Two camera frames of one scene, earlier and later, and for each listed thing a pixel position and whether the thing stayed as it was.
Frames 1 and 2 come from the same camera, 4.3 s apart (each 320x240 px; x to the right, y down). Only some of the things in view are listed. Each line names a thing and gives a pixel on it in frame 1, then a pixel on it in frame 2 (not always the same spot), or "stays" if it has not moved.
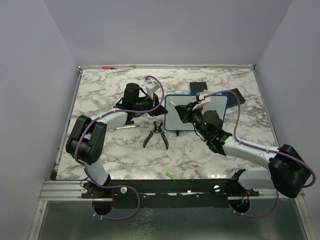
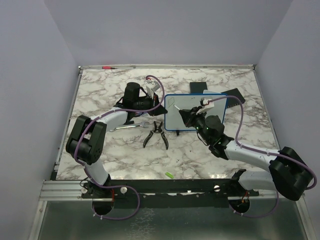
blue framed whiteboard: x=173 y=119 stays
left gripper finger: x=159 y=110 stays
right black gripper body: x=195 y=118 stays
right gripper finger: x=186 y=108 → x=190 y=111
